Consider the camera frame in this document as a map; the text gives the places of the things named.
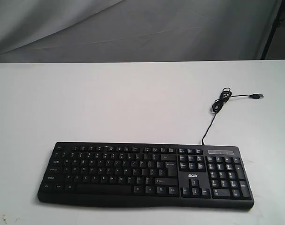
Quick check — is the grey backdrop cloth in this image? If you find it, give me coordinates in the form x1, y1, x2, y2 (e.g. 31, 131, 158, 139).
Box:
0, 0, 281, 63

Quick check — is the black usb cable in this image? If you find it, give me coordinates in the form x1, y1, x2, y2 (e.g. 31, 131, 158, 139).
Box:
200, 87, 264, 145

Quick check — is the black acer keyboard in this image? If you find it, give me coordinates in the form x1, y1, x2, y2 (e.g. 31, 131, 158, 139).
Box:
38, 142, 254, 209

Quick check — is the black metal stand pole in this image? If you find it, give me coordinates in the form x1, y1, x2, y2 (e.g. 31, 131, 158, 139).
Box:
261, 0, 285, 60

